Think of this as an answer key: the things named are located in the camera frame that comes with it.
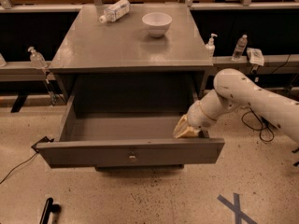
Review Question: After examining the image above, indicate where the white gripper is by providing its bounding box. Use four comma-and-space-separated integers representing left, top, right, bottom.
173, 101, 217, 138

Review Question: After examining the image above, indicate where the grey top drawer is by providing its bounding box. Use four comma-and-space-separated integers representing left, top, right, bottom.
36, 91, 224, 168

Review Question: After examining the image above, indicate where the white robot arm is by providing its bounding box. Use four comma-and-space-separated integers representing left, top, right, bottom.
173, 68, 299, 143

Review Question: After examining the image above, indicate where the grey drawer cabinet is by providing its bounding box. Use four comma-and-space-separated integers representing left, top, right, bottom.
48, 3, 214, 173

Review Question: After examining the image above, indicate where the white pump sanitizer bottle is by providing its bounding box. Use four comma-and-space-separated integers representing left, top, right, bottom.
206, 34, 217, 58

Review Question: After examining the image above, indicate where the white paper packet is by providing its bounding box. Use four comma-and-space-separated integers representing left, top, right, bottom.
247, 48, 264, 66

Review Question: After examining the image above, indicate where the upright clear water bottle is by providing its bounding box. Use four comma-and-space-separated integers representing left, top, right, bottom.
232, 35, 248, 61

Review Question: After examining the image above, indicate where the white ceramic bowl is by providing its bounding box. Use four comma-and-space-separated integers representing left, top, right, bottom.
142, 12, 172, 37

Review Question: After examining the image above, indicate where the lying clear water bottle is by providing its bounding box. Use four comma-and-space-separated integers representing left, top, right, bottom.
99, 0, 130, 23

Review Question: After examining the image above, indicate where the black power adapter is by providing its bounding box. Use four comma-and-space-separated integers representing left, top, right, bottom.
31, 136, 54, 153

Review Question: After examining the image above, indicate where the clear pump bottle left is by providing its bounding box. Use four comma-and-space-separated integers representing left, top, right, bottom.
28, 47, 48, 69

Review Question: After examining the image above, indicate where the clear container far left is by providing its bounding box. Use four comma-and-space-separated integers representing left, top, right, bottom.
0, 53, 7, 67

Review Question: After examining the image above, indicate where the black handle object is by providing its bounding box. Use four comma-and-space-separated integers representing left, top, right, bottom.
39, 198, 61, 224

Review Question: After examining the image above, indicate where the black adapter cable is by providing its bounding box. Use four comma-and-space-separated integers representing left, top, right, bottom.
0, 152, 39, 185

